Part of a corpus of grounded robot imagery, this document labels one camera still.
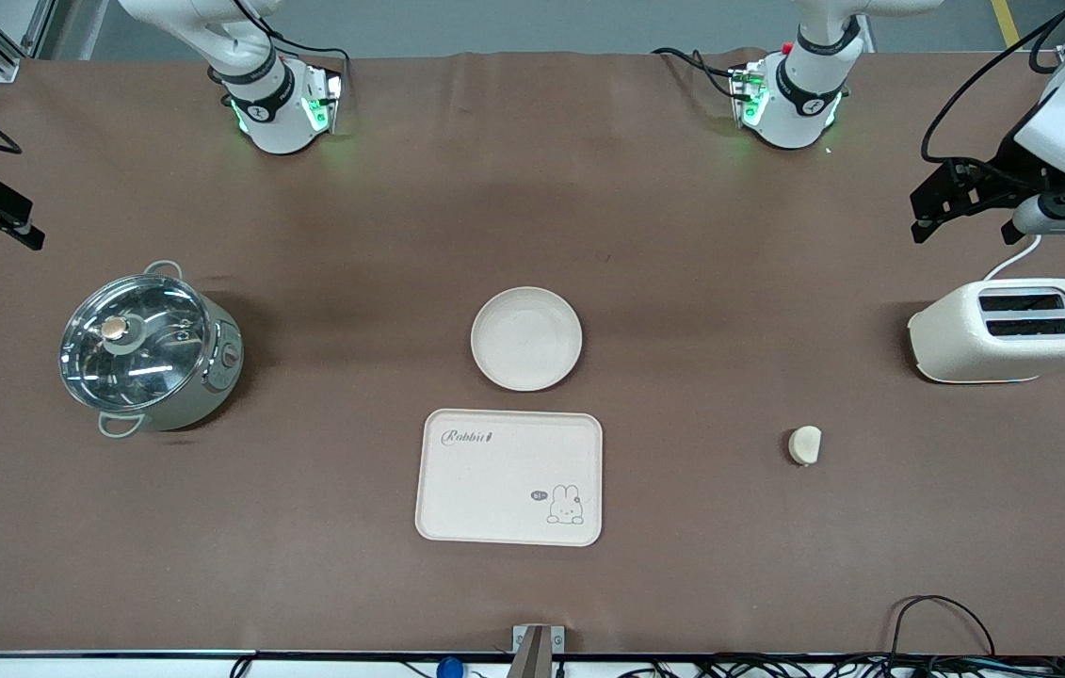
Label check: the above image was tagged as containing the round cream plate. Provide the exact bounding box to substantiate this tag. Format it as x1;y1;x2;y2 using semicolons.
471;286;584;393

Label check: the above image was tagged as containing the cream rabbit print tray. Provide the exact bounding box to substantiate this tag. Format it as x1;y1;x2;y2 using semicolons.
415;408;605;548

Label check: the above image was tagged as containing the cream two-slot toaster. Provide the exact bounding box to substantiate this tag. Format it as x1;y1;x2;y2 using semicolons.
907;278;1065;384

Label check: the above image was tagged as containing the glass pot lid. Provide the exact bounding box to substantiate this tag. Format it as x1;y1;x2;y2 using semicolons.
59;273;213;413

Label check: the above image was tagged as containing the brown table cover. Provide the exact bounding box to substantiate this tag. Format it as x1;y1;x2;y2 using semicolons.
0;52;1065;657

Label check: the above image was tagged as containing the pale green electric pot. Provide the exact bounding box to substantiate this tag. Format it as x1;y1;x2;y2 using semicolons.
61;261;246;439

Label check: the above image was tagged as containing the white toaster power cable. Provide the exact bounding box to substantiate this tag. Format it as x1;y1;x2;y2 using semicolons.
982;234;1043;282

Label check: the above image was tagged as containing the black left arm base cable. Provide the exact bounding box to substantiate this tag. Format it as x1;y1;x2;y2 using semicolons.
653;47;740;100

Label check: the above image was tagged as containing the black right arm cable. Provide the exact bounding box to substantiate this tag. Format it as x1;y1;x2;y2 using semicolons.
235;0;351;69

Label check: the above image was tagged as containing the looped black cable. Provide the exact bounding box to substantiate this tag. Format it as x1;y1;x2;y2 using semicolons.
890;595;996;660

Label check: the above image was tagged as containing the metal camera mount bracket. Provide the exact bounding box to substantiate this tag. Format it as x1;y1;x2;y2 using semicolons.
506;624;566;678

